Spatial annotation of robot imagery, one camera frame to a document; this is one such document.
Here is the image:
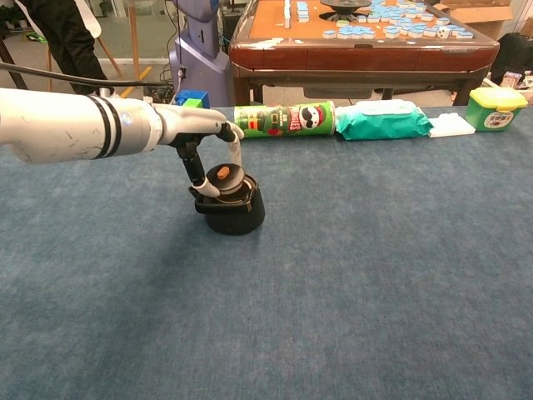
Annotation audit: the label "black bag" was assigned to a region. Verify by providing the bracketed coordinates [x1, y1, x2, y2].
[485, 32, 533, 91]

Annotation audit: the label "person in black trousers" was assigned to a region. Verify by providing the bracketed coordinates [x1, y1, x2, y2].
[14, 0, 109, 96]

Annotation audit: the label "green Pringles can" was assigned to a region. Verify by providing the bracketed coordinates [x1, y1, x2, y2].
[232, 100, 336, 140]

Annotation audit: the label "blue felt table cover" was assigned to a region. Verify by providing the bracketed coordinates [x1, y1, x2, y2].
[0, 106, 533, 400]

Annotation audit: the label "wooden post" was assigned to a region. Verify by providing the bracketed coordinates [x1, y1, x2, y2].
[127, 0, 142, 81]

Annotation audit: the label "yellow lidded container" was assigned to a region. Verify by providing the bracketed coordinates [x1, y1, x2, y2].
[465, 86, 529, 133]

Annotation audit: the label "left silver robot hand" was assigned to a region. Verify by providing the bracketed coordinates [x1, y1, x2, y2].
[152, 102, 246, 198]

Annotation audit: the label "dark furniture leg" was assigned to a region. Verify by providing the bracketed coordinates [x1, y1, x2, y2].
[0, 37, 30, 91]

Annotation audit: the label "black round table hub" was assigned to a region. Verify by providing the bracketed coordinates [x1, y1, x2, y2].
[319, 0, 373, 22]

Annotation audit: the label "brown mahjong table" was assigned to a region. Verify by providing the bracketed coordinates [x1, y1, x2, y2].
[227, 0, 501, 108]

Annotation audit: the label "black teapot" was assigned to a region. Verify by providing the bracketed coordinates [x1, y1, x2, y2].
[187, 172, 267, 237]

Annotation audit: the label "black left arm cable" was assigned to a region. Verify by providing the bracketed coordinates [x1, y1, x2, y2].
[0, 61, 167, 91]

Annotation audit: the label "black teapot lid orange knob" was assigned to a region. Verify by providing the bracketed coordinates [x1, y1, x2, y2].
[207, 162, 247, 197]

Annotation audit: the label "white chair wooden legs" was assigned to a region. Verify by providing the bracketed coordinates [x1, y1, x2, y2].
[43, 0, 124, 93]

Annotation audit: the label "blue toy block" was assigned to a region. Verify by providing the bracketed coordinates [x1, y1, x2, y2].
[173, 89, 209, 110]

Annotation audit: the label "flat white plastic box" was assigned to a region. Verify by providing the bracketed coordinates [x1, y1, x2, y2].
[427, 112, 476, 138]

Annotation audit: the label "teal wet wipes pack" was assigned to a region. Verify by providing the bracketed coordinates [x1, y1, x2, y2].
[335, 98, 434, 142]

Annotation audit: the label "black floor cable bundle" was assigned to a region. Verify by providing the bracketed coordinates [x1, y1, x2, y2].
[139, 62, 184, 105]

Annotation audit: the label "blue-grey machine pedestal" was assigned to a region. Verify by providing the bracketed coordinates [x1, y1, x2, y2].
[168, 0, 231, 108]

